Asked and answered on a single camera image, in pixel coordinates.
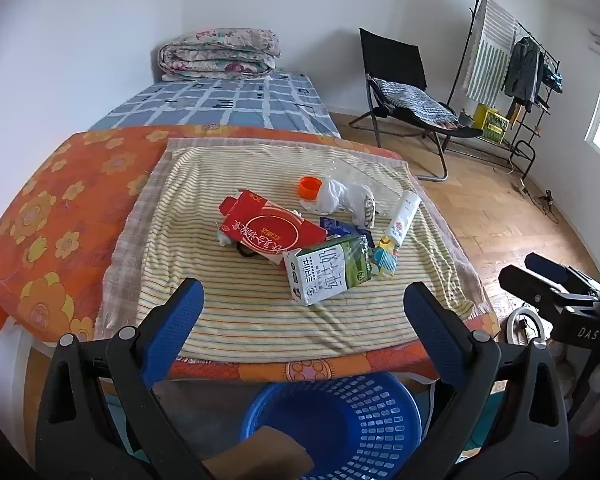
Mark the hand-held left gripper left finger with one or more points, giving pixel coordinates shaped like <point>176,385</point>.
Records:
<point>180,320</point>

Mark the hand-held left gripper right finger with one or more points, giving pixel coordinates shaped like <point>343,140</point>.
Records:
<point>427,325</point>

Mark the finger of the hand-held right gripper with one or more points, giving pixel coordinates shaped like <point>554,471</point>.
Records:
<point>527,285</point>
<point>547,266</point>

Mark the light blue printed pouch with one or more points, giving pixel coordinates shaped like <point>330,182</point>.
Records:
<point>384,262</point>

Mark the blue plastic basket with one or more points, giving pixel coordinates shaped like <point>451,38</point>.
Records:
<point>345,425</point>

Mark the orange plastic cap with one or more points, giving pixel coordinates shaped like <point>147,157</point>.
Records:
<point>310,187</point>

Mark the striped towel blanket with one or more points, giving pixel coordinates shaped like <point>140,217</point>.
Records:
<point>220,305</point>

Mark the white crumpled tissue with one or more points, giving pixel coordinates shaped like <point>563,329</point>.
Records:
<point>223,238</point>

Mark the white tube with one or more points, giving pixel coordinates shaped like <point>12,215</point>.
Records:
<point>402,217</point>

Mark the black clothes rack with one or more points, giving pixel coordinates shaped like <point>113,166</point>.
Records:
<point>522,152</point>

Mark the green white milk carton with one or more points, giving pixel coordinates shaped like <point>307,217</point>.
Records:
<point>325,270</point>

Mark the red carton box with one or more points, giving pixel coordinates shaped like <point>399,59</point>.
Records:
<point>275,232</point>

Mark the dark blue packet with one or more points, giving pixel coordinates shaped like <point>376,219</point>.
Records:
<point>336,225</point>

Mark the yellow plastic crate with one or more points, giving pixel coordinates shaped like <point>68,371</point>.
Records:
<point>491,122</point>

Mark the white plastic bag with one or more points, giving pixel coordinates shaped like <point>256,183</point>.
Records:
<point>337,195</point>

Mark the orange floral bed sheet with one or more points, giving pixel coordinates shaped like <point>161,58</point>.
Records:
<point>55,220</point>

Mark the brown cardboard piece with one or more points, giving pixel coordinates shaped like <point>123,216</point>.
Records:
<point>270,452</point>

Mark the clear plastic wrapper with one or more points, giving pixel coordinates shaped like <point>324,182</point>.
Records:
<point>345,169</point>

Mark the teal hanging garment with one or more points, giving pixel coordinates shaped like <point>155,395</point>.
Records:
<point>554,80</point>

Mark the dark hanging jacket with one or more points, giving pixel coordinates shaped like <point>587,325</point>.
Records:
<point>525,72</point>

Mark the chequered chair cushion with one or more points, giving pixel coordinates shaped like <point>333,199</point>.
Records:
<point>415,102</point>

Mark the hanging green striped towel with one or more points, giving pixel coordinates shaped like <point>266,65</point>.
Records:
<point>490,55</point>

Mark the blue plaid bed sheet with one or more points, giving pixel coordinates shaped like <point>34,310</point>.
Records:
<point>205,100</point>

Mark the black folding chair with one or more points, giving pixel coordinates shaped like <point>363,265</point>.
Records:
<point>392,57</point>

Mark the folded floral quilt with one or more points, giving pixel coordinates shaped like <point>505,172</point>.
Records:
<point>220,55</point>

